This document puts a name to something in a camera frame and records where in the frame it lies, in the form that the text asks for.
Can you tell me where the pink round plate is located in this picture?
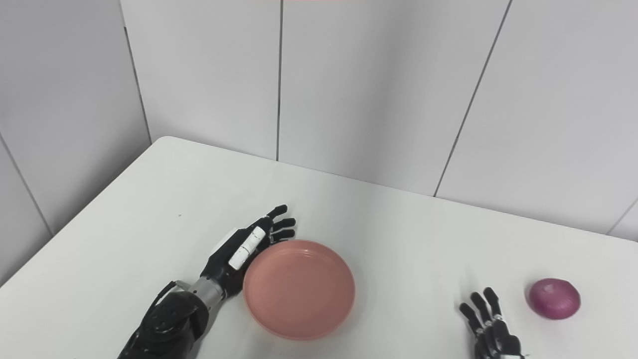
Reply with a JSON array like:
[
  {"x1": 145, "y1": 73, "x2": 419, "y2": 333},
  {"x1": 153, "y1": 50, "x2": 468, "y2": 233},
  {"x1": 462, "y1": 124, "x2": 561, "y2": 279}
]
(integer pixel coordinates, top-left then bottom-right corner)
[{"x1": 243, "y1": 240, "x2": 356, "y2": 341}]

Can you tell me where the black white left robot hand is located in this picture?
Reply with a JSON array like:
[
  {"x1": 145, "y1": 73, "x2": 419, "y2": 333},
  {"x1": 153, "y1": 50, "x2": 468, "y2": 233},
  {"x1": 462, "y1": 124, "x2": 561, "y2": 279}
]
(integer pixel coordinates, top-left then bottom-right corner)
[{"x1": 200, "y1": 204, "x2": 297, "y2": 299}]

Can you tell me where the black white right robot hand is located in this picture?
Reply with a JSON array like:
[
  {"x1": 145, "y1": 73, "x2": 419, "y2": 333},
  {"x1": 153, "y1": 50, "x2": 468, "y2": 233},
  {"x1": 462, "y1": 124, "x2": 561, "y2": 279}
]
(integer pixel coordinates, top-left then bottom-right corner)
[{"x1": 459, "y1": 287, "x2": 525, "y2": 359}]

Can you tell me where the purple red onion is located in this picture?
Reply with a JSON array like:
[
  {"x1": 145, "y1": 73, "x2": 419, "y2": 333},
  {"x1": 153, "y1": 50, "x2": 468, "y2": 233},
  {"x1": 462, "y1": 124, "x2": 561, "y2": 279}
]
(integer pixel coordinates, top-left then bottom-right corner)
[{"x1": 528, "y1": 278, "x2": 582, "y2": 320}]

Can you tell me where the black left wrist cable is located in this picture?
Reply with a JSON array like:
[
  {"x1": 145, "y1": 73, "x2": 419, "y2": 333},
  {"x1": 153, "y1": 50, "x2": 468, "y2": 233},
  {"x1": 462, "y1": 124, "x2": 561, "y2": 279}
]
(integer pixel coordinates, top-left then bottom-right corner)
[{"x1": 149, "y1": 281, "x2": 192, "y2": 320}]

